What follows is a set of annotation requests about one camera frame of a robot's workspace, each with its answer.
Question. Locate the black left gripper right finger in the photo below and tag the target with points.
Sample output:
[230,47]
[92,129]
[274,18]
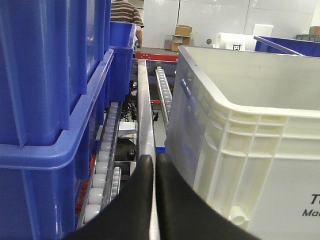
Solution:
[182,214]

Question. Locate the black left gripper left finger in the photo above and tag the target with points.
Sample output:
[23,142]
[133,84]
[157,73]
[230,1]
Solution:
[128,215]

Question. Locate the white plastic Totelife bin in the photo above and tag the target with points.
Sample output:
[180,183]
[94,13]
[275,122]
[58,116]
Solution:
[244,132]

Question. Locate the large blue bin lower left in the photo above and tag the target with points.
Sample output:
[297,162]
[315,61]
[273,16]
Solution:
[39,185]

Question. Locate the red shelf beam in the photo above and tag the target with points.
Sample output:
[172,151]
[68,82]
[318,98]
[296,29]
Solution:
[156,57]

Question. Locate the blue bin far left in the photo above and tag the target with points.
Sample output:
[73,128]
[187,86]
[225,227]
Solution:
[122,42]

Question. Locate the blue bin stacked upper left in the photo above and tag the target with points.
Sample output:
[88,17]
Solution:
[49,50]

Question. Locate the blue bin far right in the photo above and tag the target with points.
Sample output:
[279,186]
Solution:
[287,46]

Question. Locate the white roller track left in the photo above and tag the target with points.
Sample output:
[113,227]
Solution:
[99,188]

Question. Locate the white roller track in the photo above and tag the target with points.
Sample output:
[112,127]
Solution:
[164,94]
[99,188]

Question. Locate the white roller track centre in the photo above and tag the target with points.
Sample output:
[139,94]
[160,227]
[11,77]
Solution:
[164,94]

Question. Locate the open cardboard box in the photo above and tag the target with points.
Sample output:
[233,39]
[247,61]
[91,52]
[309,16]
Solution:
[181,37]

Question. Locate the white foam block with marker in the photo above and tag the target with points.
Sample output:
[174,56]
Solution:
[233,41]

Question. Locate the person in striped shirt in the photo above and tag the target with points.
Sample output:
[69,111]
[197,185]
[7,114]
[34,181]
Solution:
[124,11]

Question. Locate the metal shelf divider rail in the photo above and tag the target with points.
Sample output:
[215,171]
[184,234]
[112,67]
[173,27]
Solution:
[146,138]

